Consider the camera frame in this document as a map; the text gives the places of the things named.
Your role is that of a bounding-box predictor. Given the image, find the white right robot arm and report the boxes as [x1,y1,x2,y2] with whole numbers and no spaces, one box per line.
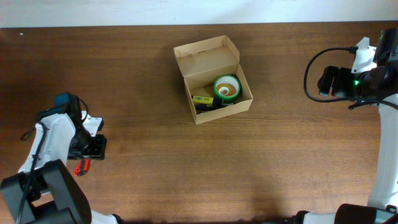
[287,28,397,224]

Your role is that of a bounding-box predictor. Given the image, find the yellow tape roll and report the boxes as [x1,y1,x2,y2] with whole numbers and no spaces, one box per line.
[216,83,237,97]

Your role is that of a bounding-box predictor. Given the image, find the green tape roll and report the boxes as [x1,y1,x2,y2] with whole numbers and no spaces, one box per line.
[213,75,241,103]

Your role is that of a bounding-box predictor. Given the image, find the cardboard box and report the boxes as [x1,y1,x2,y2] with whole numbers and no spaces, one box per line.
[174,35,254,124]

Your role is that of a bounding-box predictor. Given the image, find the yellow highlighter pen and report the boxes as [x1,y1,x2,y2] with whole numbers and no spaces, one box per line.
[192,95,223,106]

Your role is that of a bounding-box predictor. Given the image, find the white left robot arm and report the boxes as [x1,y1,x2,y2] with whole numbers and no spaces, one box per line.
[1,92,123,223]

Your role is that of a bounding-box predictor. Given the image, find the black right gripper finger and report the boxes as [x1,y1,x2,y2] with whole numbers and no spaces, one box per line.
[331,67,354,98]
[317,66,338,96]

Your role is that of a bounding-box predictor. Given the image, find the orange pen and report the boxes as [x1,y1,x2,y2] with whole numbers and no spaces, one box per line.
[74,159,90,176]

